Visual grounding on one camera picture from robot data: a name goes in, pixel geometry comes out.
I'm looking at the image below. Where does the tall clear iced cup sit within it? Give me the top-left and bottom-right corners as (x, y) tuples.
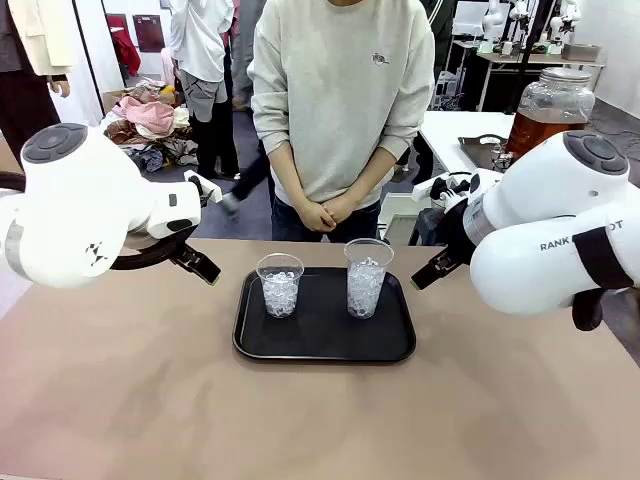
(343, 238), (395, 320)

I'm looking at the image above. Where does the background person in green jacket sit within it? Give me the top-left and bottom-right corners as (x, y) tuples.
(419, 0), (457, 84)

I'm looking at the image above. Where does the person in grey sweatshirt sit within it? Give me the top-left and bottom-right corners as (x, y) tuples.
(247, 0), (436, 244)

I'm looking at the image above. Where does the person's right forearm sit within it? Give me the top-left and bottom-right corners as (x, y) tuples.
(259, 134), (321, 209)

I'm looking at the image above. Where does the background person in white shirt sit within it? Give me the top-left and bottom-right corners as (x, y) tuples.
(168, 0), (241, 181)

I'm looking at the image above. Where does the white box behind table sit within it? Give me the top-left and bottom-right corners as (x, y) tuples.
(379, 192), (417, 247)

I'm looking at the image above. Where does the person's left forearm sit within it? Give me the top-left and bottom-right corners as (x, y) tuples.
(344, 134), (416, 206)

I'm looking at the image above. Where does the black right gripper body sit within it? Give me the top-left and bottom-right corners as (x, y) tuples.
(438, 198), (475, 262)

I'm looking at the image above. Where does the black plastic serving tray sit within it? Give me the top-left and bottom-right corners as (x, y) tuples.
(232, 267), (417, 364)

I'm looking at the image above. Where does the person's right hand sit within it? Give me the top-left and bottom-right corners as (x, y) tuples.
(297, 198), (338, 235)

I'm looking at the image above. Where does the glass jar of brown drink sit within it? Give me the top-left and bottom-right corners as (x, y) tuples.
(505, 67), (596, 157)

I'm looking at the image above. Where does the dark framed wall panel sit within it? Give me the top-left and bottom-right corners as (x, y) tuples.
(132, 14), (165, 54)

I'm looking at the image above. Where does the person's left hand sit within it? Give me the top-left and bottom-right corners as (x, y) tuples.
(321, 193), (363, 225)

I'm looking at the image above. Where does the white equipment cart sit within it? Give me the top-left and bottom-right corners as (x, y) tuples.
(433, 69), (464, 112)

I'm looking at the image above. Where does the black strap on arm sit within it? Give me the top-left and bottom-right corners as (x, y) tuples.
(571, 225), (637, 292)

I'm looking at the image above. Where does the open cardboard box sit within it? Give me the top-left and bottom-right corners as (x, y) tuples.
(101, 88), (127, 115)

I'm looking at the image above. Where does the background workbench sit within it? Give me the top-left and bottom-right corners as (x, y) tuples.
(449, 39), (607, 112)

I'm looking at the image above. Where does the grey metal box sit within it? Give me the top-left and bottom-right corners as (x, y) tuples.
(560, 43), (601, 63)

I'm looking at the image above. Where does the small black tray with handles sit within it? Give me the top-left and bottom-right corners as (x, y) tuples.
(458, 133), (512, 174)

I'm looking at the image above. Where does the short clear iced cup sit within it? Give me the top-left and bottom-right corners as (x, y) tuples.
(255, 252), (305, 319)

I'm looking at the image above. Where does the white side table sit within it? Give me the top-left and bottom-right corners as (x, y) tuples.
(418, 110), (517, 174)

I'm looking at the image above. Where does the hanging red garment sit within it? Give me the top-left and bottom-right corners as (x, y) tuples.
(106, 14), (142, 77)

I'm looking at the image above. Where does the pile of mixed clothes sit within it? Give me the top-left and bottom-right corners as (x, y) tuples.
(103, 79), (201, 174)

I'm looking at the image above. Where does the background person in dark trousers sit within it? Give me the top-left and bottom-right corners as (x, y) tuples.
(219, 0), (275, 219)

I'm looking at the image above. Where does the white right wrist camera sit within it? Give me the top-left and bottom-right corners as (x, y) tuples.
(412, 171), (482, 211)

